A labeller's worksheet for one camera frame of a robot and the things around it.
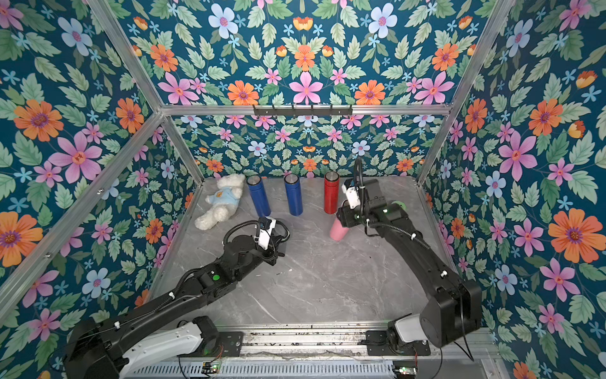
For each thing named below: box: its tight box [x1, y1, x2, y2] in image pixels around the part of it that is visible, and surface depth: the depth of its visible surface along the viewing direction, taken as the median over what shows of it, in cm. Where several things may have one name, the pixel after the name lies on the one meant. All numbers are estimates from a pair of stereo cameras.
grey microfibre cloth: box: [271, 220, 291, 242], surface depth 73 cm
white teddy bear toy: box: [194, 173, 246, 231], surface depth 103 cm
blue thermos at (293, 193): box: [284, 173, 303, 217], surface depth 98 cm
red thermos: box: [324, 170, 341, 215], surface depth 100 cm
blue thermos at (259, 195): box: [246, 173, 272, 218], surface depth 98 cm
